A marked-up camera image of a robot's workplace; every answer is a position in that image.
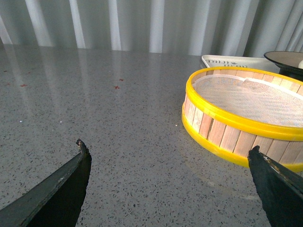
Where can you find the cream rectangular tray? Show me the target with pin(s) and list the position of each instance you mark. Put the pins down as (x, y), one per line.
(244, 62)

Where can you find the white steamer liner cloth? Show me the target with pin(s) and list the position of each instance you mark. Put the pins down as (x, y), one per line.
(253, 99)

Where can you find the yellow rimmed bamboo steamer basket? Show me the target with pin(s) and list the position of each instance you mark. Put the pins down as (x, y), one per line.
(230, 136)

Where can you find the beige plate with black rim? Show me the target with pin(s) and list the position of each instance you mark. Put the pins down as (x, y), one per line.
(287, 62)

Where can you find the white steamed bun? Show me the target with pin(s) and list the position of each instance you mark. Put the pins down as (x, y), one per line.
(300, 66)

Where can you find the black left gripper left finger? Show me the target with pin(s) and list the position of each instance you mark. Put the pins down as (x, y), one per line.
(57, 200)

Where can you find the grey pleated curtain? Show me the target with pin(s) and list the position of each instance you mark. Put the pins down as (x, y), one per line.
(193, 27)

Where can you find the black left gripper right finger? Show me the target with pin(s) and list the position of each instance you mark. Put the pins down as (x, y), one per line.
(280, 190)

